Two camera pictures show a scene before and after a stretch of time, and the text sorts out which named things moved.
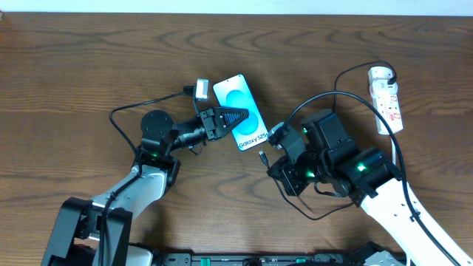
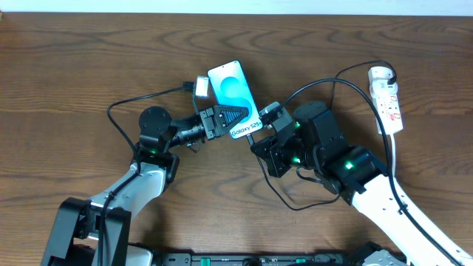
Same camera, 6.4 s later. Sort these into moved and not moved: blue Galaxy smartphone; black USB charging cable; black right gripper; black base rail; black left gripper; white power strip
Moved: blue Galaxy smartphone; black USB charging cable; black right gripper
Not moved: white power strip; black base rail; black left gripper
